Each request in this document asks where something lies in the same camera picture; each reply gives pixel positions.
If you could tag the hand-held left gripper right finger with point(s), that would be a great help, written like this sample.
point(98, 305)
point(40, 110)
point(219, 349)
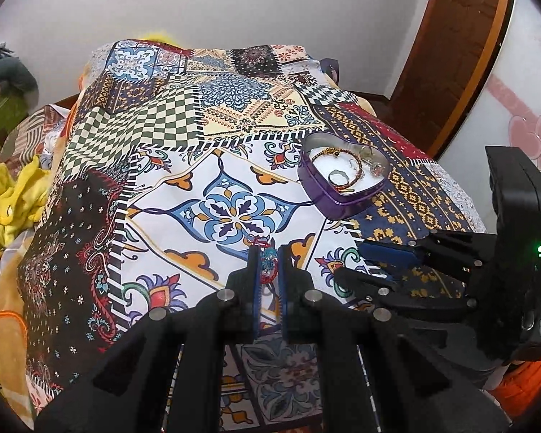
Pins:
point(283, 279)

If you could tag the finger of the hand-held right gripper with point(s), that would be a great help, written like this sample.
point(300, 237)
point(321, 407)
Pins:
point(387, 252)
point(369, 282)

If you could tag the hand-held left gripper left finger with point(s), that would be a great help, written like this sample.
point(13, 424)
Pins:
point(254, 279)

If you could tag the purple heart-shaped tin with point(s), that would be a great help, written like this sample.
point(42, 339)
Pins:
point(329, 200)

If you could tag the clear glass earrings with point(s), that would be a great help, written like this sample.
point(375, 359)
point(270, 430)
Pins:
point(374, 162)

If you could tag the pink heart stickers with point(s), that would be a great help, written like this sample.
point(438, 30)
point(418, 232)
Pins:
point(534, 140)

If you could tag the patchwork printed blanket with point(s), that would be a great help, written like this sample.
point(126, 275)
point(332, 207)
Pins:
point(171, 153)

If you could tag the white sliding wardrobe door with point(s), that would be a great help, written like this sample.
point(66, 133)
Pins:
point(514, 76)

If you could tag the dark blue bag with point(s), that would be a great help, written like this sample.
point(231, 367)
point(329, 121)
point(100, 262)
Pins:
point(331, 70)

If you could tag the brown wooden door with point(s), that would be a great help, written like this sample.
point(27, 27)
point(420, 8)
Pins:
point(460, 36)

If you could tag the yellow blanket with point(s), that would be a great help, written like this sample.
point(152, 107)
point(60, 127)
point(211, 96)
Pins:
point(9, 207)

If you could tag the tan orange blanket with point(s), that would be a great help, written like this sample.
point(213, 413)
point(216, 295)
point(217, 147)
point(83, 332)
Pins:
point(0, 324)

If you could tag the yellow plush pillow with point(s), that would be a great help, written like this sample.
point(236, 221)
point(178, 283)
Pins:
point(158, 37)

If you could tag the striped brown bedding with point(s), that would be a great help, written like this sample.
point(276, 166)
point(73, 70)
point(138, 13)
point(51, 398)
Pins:
point(31, 135)

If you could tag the green patterned cloth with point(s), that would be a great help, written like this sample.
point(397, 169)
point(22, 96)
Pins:
point(2, 121)

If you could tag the grey garment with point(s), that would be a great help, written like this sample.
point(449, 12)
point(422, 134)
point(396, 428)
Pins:
point(13, 74)

